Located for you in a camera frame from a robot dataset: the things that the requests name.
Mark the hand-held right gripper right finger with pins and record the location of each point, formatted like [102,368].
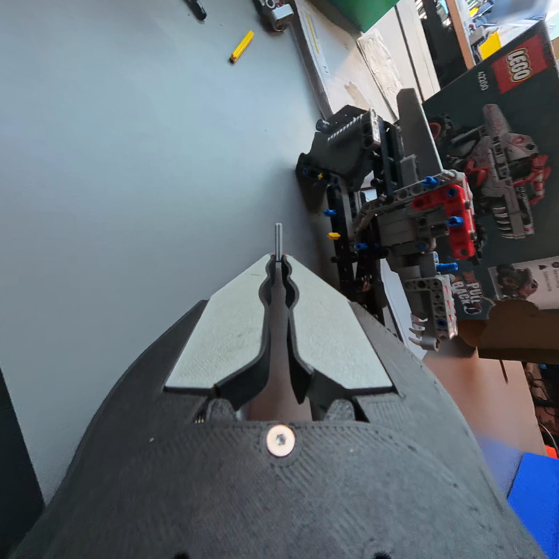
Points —
[340,345]

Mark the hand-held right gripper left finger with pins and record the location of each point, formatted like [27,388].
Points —
[218,340]

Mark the small grey axle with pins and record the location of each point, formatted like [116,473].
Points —
[278,240]

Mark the partly built toy truck model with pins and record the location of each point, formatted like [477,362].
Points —
[393,209]

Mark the small black pin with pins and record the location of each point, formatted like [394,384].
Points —
[196,8]

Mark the black toy truck set box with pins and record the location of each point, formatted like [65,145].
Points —
[515,131]

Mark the blue plastic bin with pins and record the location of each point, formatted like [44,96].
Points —
[537,502]

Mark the white sticker sheet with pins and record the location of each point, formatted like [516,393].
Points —
[393,70]

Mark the open instruction booklet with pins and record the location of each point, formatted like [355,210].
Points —
[314,56]

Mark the small yellow axle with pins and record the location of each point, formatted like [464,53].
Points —
[241,46]

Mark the grey angled beam piece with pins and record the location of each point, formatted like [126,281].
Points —
[275,13]

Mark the cluttered background shelf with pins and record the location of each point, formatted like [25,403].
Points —
[489,26]

